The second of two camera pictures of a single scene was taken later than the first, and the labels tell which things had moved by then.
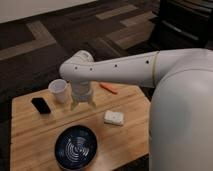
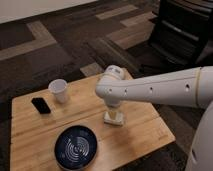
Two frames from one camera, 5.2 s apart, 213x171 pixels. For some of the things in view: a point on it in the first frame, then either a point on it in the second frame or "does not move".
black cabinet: x=183 y=24 does not move
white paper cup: x=58 y=87 does not move
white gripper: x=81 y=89 to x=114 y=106
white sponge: x=113 y=118 does not move
